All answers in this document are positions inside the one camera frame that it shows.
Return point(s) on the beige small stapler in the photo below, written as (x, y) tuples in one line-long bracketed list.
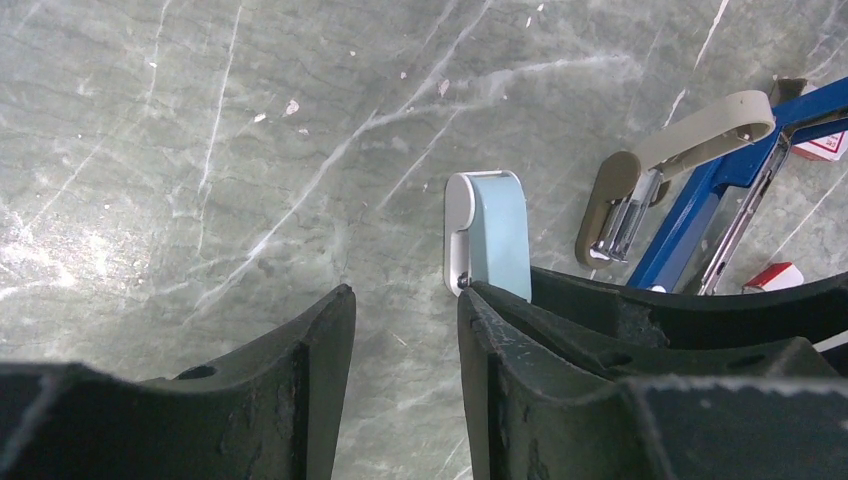
[(629, 182)]

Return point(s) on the red white staple box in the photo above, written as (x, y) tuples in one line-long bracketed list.
[(785, 274)]

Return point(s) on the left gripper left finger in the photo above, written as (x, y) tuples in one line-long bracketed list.
[(270, 409)]

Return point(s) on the light blue small stapler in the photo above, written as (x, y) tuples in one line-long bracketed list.
[(486, 235)]

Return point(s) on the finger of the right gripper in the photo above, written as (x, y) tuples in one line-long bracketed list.
[(615, 331)]

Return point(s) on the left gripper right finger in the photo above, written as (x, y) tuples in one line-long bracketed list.
[(547, 398)]

